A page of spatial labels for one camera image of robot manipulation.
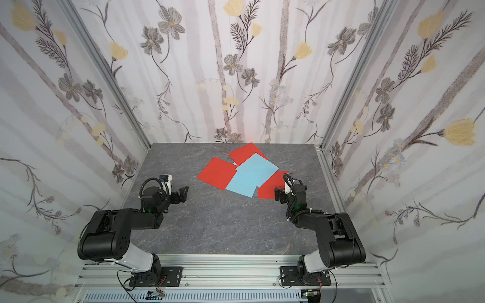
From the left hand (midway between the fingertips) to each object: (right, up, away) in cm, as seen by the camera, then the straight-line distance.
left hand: (179, 184), depth 94 cm
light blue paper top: (+42, +7, +18) cm, 46 cm away
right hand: (+56, +1, -1) cm, 56 cm away
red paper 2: (+46, -5, +9) cm, 47 cm away
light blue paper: (+32, -1, +12) cm, 34 cm away
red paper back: (+30, +16, +21) cm, 40 cm away
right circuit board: (+60, -41, -22) cm, 76 cm away
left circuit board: (-1, -40, -23) cm, 46 cm away
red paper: (+18, +5, +15) cm, 24 cm away
